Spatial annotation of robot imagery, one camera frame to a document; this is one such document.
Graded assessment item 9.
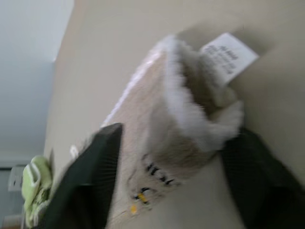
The grey wall outlet box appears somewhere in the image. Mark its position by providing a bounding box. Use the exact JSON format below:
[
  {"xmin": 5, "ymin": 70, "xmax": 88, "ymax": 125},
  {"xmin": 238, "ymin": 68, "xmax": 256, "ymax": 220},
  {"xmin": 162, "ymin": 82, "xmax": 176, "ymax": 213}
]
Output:
[{"xmin": 8, "ymin": 166, "xmax": 31, "ymax": 192}]

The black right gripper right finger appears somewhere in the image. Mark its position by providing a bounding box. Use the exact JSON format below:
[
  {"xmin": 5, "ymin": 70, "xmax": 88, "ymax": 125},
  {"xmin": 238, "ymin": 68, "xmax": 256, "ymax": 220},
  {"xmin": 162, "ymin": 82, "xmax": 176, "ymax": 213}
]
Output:
[{"xmin": 220, "ymin": 127, "xmax": 305, "ymax": 229}]

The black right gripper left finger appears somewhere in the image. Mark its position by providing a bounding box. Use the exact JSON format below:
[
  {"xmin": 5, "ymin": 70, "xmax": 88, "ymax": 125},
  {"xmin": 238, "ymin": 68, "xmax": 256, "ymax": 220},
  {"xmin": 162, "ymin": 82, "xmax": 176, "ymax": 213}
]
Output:
[{"xmin": 35, "ymin": 122, "xmax": 125, "ymax": 229}]

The light green cloth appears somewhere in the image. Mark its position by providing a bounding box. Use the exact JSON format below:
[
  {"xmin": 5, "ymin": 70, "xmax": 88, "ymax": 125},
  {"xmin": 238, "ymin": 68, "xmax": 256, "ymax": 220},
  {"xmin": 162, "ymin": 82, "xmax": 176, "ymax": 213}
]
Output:
[{"xmin": 21, "ymin": 155, "xmax": 53, "ymax": 222}]

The beige white-trimmed towel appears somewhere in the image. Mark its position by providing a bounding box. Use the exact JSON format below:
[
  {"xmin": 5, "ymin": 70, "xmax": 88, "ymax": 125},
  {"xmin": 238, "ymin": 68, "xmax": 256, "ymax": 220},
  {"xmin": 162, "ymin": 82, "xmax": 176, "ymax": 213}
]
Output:
[{"xmin": 100, "ymin": 32, "xmax": 260, "ymax": 229}]

